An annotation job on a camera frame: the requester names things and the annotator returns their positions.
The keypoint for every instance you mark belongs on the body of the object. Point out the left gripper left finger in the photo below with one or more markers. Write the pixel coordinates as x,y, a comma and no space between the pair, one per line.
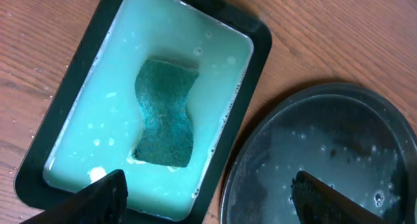
103,201

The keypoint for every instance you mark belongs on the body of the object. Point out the green scrubbing sponge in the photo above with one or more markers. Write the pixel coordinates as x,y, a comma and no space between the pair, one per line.
167,137

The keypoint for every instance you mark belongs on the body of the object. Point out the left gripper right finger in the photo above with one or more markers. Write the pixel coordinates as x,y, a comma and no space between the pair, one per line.
317,203

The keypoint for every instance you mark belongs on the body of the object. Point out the round black serving tray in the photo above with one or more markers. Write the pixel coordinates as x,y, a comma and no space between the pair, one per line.
350,138

